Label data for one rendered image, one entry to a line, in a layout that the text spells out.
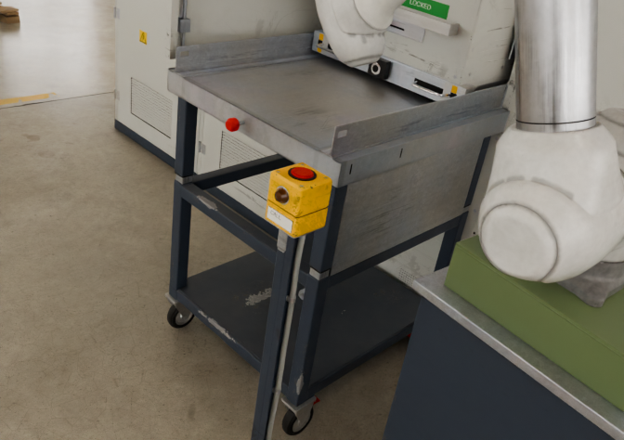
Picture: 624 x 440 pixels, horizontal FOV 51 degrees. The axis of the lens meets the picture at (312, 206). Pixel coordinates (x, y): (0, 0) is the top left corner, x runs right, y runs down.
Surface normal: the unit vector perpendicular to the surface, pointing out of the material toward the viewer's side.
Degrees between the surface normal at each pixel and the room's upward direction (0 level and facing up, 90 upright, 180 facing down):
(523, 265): 93
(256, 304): 0
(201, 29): 90
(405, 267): 90
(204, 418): 0
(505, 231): 96
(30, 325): 0
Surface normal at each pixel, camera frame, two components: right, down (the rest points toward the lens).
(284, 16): 0.62, 0.45
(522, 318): -0.77, 0.21
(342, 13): -0.59, 0.22
